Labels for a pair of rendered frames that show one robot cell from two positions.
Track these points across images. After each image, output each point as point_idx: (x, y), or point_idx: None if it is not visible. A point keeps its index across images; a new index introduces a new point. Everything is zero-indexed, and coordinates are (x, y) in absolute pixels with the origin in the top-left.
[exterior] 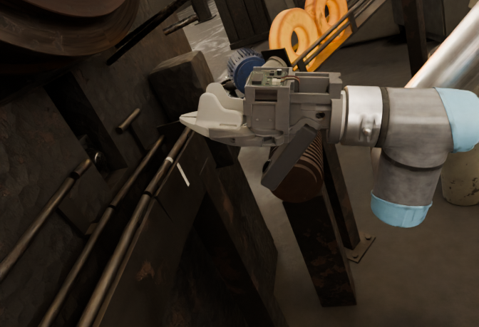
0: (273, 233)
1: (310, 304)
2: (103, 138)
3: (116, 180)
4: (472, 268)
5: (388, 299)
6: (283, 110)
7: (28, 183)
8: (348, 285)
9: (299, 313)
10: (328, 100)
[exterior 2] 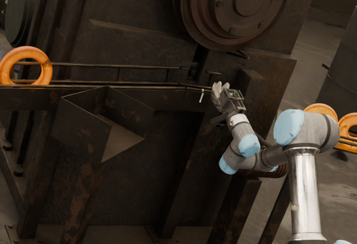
0: (245, 223)
1: (203, 242)
2: (201, 69)
3: (189, 82)
4: None
5: None
6: (224, 101)
7: (170, 58)
8: (221, 242)
9: (195, 237)
10: (234, 110)
